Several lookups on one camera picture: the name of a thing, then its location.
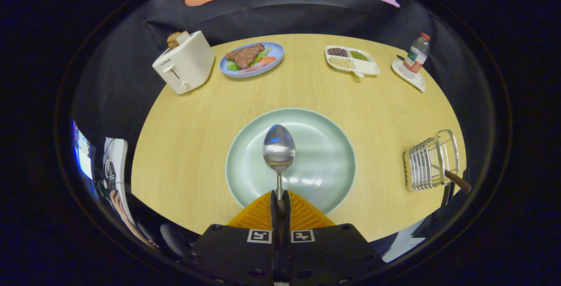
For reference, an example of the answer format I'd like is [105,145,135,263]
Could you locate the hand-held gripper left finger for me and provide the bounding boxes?
[182,191,281,286]

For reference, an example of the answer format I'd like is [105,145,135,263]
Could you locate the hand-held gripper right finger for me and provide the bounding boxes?
[280,191,387,286]

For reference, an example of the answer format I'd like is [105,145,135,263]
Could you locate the metal spoon with wooden handle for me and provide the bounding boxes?
[263,124,296,201]

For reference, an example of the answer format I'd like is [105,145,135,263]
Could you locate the metal fork with wooden handle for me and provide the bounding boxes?
[432,165,472,194]

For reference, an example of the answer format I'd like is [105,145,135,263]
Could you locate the pale green plate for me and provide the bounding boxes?
[225,108,357,215]

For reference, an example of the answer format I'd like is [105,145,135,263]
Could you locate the black table clamp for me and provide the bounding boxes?
[440,184,456,208]

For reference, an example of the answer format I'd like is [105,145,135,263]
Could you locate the black keyboard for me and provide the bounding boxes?
[105,159,117,190]

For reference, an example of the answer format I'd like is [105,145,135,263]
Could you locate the white side desk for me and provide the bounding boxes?
[103,137,134,225]

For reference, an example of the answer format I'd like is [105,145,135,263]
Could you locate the computer monitor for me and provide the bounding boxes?
[72,122,95,180]

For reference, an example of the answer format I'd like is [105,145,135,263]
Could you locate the green lettuce leaves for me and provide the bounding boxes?
[227,47,272,72]

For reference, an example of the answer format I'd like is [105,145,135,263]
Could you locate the white divided dish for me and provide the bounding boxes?
[325,45,380,78]

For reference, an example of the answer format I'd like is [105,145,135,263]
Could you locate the white square coaster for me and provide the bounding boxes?
[391,60,426,92]

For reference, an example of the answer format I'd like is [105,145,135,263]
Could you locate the white toaster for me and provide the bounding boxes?
[152,31,216,95]

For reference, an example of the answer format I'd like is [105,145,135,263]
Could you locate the orange carrot slices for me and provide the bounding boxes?
[239,56,277,74]

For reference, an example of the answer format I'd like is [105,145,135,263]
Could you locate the brown steak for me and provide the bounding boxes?
[225,43,265,70]

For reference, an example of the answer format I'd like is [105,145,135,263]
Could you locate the blue plate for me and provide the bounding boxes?
[219,42,285,79]

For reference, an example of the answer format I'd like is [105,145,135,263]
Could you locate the clear plastic water bottle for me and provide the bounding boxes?
[399,32,431,80]

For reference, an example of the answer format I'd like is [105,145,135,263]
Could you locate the brown toast slice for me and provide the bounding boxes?
[167,31,190,50]

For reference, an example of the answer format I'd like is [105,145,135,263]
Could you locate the black backdrop cloth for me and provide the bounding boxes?
[72,0,496,234]

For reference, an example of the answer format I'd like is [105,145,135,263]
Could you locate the metal wire basket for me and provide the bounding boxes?
[403,129,460,192]

